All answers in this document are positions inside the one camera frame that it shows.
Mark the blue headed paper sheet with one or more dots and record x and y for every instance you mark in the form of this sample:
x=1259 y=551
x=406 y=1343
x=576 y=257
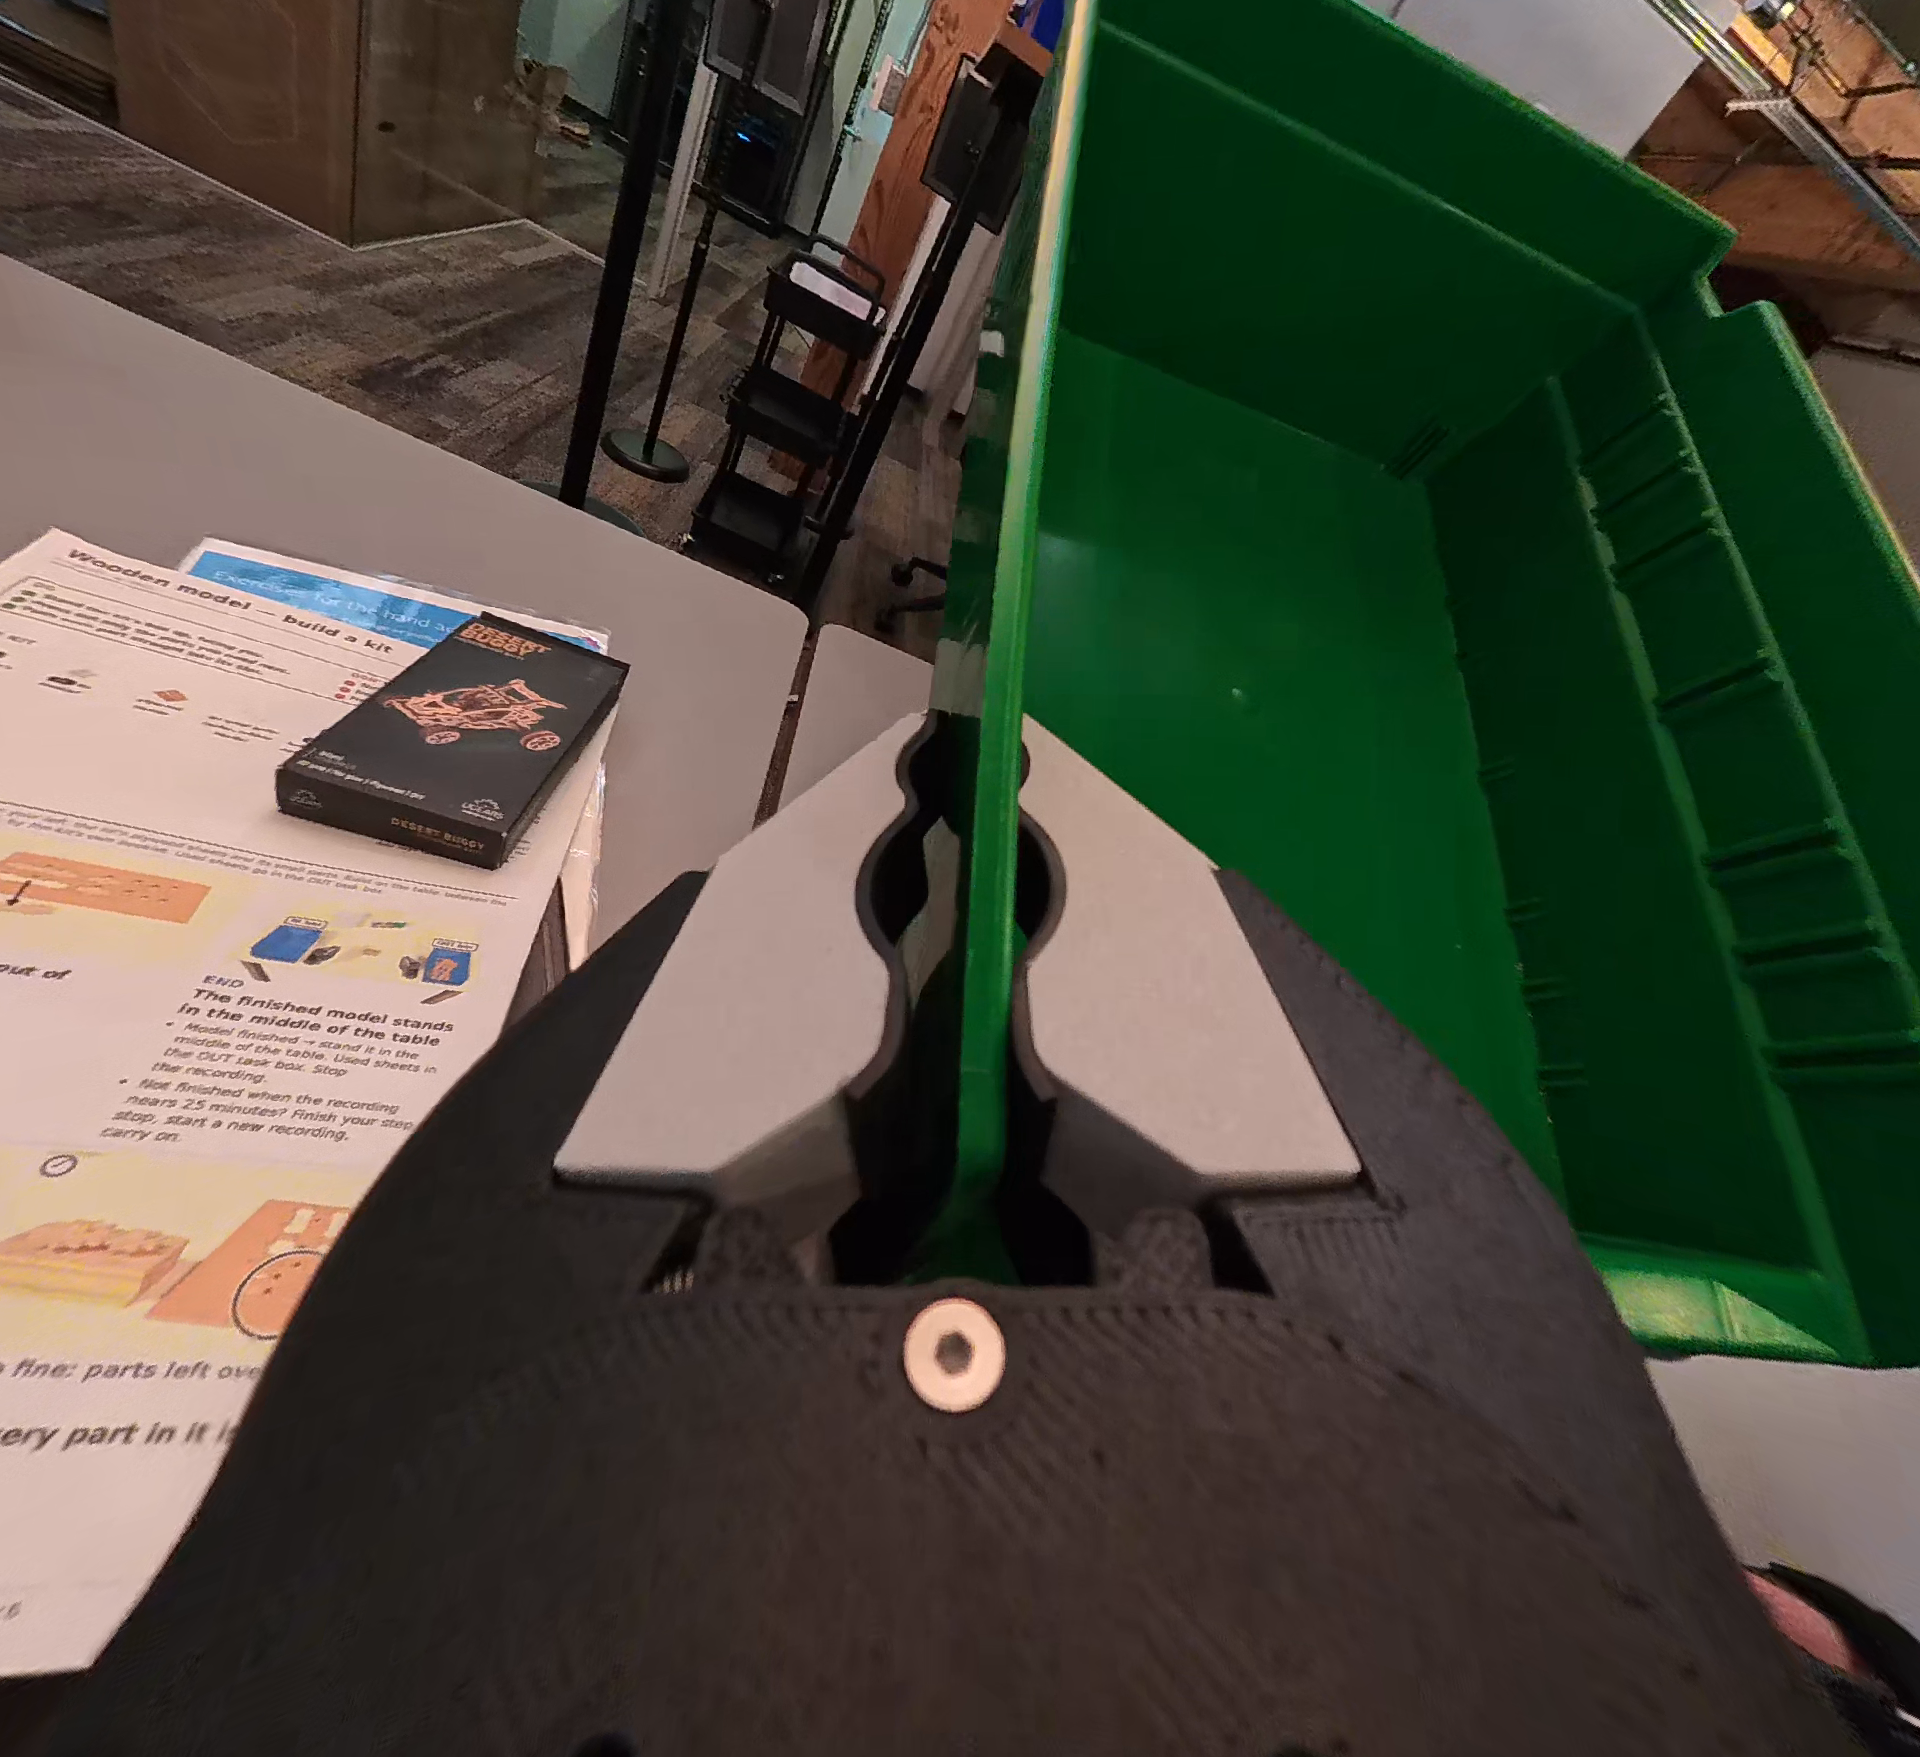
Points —
x=302 y=587

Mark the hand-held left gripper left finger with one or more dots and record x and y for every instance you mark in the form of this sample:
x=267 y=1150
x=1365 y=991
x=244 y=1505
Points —
x=721 y=1037

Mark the printed instruction sheet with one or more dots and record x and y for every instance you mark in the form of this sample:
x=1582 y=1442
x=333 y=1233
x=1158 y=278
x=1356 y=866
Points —
x=181 y=1037

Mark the pink and black cloth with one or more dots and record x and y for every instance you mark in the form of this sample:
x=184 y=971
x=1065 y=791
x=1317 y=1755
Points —
x=1800 y=1606

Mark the black utility cart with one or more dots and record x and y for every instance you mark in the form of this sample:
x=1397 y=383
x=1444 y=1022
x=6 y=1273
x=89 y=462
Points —
x=787 y=423

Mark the green plastic bin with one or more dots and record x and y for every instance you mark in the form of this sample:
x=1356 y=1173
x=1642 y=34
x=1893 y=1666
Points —
x=1276 y=557

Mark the black model kit box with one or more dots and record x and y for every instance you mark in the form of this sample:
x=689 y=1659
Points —
x=450 y=754

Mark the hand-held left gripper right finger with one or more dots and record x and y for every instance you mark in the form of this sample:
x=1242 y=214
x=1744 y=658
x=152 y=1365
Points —
x=1184 y=1037

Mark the large brown cardboard box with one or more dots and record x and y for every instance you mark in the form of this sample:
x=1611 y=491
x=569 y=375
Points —
x=302 y=34

